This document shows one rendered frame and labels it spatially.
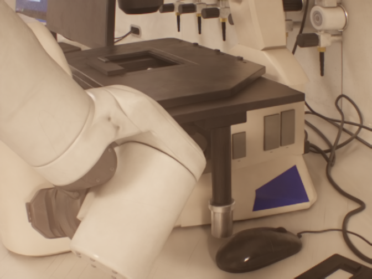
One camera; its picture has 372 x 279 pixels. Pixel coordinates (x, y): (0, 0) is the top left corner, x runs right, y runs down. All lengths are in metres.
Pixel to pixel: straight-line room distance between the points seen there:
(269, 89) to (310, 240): 0.20
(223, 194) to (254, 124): 0.12
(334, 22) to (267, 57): 0.40
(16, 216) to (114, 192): 0.31
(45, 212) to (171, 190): 0.21
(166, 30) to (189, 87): 1.39
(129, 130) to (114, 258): 0.09
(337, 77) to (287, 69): 0.47
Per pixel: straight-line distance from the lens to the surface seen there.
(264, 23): 0.86
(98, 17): 1.11
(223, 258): 0.70
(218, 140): 0.70
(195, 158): 0.46
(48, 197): 0.60
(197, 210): 0.79
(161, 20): 2.10
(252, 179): 0.81
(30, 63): 0.35
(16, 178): 0.70
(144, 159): 0.44
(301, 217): 0.83
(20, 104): 0.36
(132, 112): 0.41
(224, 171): 0.72
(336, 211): 0.85
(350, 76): 1.27
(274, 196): 0.82
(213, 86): 0.69
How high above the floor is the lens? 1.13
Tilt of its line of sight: 20 degrees down
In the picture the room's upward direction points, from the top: 2 degrees counter-clockwise
